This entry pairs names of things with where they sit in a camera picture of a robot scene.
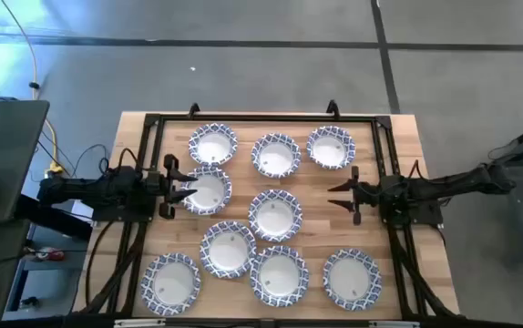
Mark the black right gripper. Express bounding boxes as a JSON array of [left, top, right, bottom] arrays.
[[327, 165, 384, 226]]

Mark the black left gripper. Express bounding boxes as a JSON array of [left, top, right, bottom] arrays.
[[145, 153, 199, 221]]

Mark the blue patterned white paper bowl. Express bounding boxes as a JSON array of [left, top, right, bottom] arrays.
[[199, 220, 258, 280], [187, 122, 240, 167], [305, 125, 357, 171], [250, 132, 303, 179], [179, 165, 233, 217], [249, 245, 311, 309], [140, 252, 202, 317], [322, 247, 384, 313], [247, 189, 303, 243]]

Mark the white paper sheet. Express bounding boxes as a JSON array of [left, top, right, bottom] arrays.
[[72, 200, 97, 224]]

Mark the yellow power plug block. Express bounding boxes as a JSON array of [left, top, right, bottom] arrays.
[[44, 162, 66, 179]]

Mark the black diagonal bar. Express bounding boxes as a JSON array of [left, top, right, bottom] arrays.
[[15, 193, 94, 242]]

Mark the red white small device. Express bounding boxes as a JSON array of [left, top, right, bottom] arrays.
[[33, 246, 67, 263]]

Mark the grey lower shelf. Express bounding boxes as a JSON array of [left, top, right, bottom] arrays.
[[1, 225, 89, 323]]

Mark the dark grey desk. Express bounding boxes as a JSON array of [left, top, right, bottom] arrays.
[[0, 98, 51, 224]]

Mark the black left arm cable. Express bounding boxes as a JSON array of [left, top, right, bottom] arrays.
[[115, 146, 147, 172]]

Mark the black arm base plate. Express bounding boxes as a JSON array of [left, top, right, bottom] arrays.
[[90, 200, 156, 223], [382, 200, 445, 228]]

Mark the thin black floor cable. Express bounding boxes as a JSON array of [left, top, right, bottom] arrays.
[[28, 127, 110, 183]]

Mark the black aluminium table frame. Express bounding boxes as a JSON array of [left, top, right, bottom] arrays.
[[78, 111, 461, 320]]

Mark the white metal bracket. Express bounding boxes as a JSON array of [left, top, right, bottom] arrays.
[[113, 317, 167, 328], [368, 320, 422, 328]]

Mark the pale yellow floor cable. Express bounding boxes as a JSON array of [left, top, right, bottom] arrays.
[[0, 0, 62, 172]]

